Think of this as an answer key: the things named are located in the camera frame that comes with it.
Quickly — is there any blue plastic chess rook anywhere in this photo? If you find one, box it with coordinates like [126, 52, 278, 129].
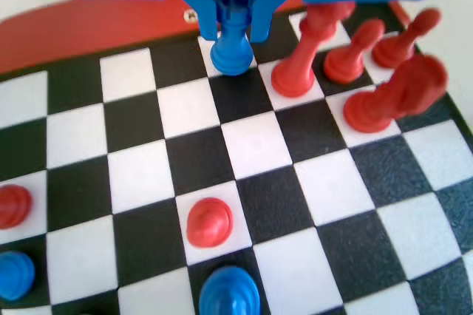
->
[210, 0, 254, 76]

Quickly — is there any red king chess piece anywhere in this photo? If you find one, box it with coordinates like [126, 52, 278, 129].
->
[270, 0, 356, 98]

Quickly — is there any red knight chess piece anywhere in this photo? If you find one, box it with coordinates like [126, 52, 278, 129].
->
[342, 54, 450, 134]

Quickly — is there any blue pawn edge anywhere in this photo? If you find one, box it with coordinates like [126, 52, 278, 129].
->
[0, 251, 36, 301]

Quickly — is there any blue bishop chess piece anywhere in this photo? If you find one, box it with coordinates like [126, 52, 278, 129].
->
[198, 265, 262, 315]

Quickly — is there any black white chessboard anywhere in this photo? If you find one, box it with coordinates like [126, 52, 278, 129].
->
[0, 2, 473, 315]

